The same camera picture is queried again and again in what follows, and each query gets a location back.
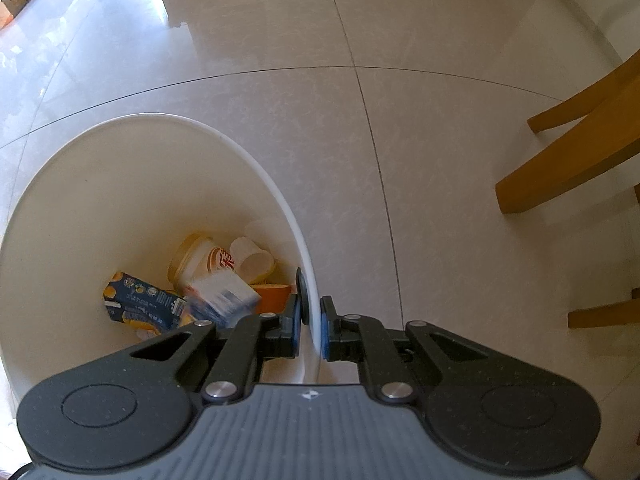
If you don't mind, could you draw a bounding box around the orange peel half front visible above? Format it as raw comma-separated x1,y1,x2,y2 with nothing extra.
252,283,292,314

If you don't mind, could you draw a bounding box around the blue juice carton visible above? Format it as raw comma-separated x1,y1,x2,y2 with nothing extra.
184,270,260,328

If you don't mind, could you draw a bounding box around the small white yogurt bottle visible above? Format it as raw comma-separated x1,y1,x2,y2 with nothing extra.
229,236,276,284

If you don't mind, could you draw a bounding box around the yellow plastic jar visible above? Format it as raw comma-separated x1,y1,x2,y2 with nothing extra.
167,233,234,287

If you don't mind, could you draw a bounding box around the blue snack wrapper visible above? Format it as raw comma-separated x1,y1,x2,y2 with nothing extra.
103,271,194,335

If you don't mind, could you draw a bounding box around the white plastic trash bin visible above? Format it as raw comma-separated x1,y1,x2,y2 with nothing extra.
1,114,320,398

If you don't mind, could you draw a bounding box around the wooden chair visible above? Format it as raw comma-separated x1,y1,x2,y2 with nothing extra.
494,49,640,330

